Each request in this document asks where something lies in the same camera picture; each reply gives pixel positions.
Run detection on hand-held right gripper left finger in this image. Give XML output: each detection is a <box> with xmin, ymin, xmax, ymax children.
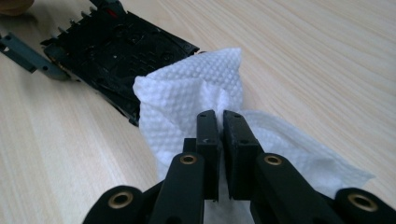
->
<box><xmin>196</xmin><ymin>108</ymin><xmax>223</xmax><ymax>202</ymax></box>

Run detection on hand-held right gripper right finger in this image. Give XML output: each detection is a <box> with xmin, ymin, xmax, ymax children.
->
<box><xmin>222</xmin><ymin>109</ymin><xmax>262</xmax><ymax>202</ymax></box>

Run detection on white wet wipe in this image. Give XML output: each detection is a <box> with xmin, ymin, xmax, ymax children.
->
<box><xmin>133</xmin><ymin>47</ymin><xmax>376</xmax><ymax>224</ymax></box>

